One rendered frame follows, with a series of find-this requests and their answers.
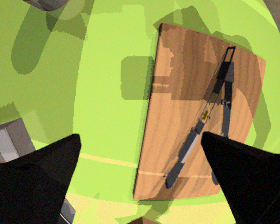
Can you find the grey cylindrical canister with brown lid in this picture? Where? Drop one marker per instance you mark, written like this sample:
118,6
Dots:
47,5

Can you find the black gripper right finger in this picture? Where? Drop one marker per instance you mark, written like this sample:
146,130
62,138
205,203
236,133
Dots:
249,177

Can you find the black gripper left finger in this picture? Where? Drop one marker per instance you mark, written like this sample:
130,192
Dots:
33,187

